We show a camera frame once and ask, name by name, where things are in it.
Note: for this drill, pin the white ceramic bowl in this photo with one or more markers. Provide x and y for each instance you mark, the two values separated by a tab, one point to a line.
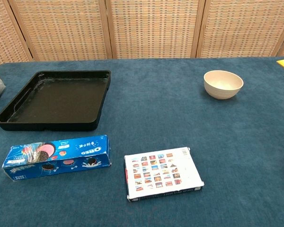
223	91

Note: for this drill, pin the black plastic tray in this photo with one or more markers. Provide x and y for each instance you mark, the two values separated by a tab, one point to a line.
59	101

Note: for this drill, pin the blue velvet tablecloth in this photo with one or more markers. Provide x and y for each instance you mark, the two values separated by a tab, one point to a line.
156	123

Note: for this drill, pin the white box with photo grid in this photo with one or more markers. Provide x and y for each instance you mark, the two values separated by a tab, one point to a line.
163	175

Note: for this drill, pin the woven rattan folding screen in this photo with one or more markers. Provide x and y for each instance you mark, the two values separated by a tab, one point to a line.
142	28

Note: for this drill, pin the blue Oreo cookie box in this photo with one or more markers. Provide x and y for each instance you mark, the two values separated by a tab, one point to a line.
59	157

